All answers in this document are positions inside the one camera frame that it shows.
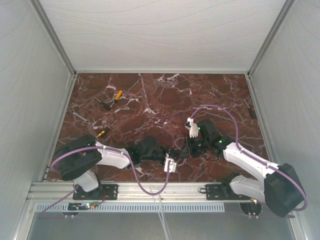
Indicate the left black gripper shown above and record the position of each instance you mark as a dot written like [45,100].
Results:
[173,153]

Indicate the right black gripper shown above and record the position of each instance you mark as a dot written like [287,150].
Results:
[188,147]

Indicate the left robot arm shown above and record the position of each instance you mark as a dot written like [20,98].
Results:
[75,159]

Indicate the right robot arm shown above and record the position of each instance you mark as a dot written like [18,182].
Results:
[278,186]

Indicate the white zip ties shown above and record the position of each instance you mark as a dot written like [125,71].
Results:
[163,219]

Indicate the yellow black screwdriver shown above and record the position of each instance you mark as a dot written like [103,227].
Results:
[105,130]

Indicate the black tool at right edge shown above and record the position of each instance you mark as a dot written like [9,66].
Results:
[251,110]

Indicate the silver wrench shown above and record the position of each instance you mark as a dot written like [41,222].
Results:
[79,116]

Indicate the small circuit board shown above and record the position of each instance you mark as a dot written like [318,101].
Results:
[82,206]

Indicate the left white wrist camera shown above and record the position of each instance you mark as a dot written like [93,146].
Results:
[170,165]

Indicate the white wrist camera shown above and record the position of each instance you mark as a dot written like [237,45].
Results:
[170,165]
[192,127]

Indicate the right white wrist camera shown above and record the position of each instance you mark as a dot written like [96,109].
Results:
[192,127]

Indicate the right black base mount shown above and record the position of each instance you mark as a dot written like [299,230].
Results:
[222,191]

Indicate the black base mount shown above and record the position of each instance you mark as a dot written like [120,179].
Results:
[222,191]
[104,191]

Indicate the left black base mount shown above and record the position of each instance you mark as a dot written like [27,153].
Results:
[104,191]

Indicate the orange handled screwdriver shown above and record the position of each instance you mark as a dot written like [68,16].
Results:
[109,106]

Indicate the blue slotted cable duct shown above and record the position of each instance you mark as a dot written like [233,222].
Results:
[135,207]

